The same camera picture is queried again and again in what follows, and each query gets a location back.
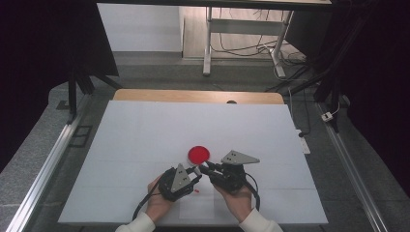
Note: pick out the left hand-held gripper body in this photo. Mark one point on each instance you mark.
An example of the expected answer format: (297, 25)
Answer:
(170, 187)

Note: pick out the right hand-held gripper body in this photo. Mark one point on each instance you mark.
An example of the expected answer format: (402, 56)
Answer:
(230, 179)

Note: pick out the small blue stamp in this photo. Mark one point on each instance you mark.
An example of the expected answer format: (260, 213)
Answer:
(197, 171)

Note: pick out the round red ink dish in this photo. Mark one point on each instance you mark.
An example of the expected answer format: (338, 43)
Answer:
(198, 154)

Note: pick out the white paper sheet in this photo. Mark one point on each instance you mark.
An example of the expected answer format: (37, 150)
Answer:
(196, 206)

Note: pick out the person's left hand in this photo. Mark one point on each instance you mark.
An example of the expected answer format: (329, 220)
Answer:
(158, 203)

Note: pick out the person's right hand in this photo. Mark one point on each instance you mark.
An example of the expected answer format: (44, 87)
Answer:
(237, 203)

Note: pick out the wooden table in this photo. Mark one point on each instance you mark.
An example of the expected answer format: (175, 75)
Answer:
(193, 96)

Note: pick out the small white adapter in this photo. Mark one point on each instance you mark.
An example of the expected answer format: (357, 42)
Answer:
(327, 116)

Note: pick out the black metal stand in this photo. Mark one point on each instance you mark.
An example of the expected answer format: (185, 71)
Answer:
(72, 96)

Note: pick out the black curtain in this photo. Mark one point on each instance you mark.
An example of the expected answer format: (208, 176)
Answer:
(48, 48)
(370, 64)

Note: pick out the aluminium floor rail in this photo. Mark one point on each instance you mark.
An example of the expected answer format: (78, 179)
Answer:
(45, 167)
(351, 167)

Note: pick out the white metal desk frame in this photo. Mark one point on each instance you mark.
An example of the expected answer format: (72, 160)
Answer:
(241, 26)

